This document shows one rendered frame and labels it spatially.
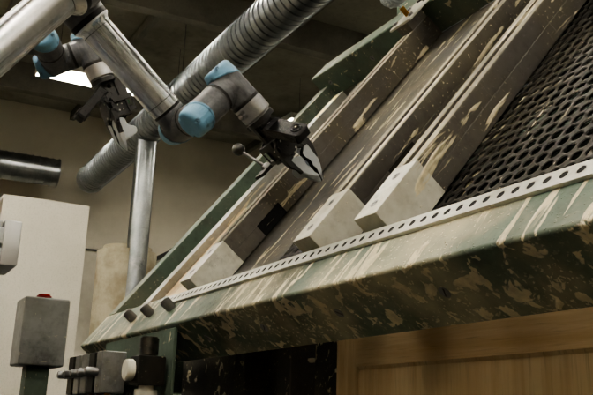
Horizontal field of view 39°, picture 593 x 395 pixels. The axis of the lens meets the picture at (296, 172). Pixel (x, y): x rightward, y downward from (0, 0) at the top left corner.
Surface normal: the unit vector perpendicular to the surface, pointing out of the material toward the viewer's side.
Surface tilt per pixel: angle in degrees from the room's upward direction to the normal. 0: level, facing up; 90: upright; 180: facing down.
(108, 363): 90
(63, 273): 90
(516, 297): 141
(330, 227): 90
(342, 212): 90
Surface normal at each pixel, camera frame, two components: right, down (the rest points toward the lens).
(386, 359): -0.88, -0.16
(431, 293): -0.57, 0.64
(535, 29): 0.48, -0.24
